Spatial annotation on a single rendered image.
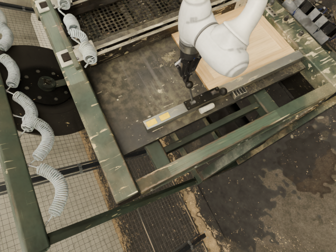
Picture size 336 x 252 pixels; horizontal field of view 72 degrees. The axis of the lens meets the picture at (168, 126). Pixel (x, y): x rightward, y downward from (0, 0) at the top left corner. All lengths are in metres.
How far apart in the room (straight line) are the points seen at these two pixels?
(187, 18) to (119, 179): 0.65
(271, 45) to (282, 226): 1.94
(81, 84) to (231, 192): 2.30
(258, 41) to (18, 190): 1.49
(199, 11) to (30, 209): 1.11
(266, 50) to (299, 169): 1.42
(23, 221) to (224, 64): 1.08
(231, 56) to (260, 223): 2.46
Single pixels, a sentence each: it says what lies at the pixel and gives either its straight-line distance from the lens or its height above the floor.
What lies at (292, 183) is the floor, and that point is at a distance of 2.65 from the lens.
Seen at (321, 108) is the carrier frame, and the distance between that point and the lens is 2.24.
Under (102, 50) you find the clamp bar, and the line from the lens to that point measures 1.34.
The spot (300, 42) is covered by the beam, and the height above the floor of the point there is 0.88.
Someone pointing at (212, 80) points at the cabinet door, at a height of 1.32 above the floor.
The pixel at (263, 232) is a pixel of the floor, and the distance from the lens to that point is 3.03.
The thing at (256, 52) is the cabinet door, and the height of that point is 1.05.
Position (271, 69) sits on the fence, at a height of 1.08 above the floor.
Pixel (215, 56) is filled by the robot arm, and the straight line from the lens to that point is 0.73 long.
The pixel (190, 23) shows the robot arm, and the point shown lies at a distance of 0.79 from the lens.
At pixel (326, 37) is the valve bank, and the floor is 0.74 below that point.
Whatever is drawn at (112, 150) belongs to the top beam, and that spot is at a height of 1.87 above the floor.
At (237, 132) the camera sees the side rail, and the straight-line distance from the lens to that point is 1.13.
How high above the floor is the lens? 2.35
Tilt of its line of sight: 42 degrees down
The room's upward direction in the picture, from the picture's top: 100 degrees counter-clockwise
